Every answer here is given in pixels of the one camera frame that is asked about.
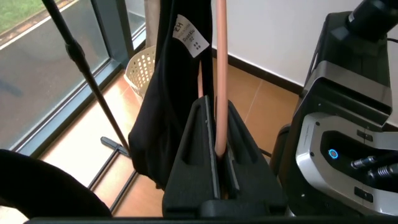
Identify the white laundry basket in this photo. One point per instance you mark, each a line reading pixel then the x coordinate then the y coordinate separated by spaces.
pixel 141 68

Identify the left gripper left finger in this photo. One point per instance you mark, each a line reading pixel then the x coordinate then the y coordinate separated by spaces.
pixel 189 183

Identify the black clothes rack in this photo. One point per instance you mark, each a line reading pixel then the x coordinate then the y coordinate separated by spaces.
pixel 90 77

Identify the beige curtain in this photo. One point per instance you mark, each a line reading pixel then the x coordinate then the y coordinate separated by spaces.
pixel 151 21

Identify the pink clothes hanger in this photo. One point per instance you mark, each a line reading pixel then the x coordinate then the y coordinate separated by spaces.
pixel 221 77

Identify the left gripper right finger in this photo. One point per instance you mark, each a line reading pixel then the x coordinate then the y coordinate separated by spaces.
pixel 261 189

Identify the window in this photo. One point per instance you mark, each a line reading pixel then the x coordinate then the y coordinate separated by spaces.
pixel 31 77

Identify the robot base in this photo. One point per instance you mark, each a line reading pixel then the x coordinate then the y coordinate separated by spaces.
pixel 342 109

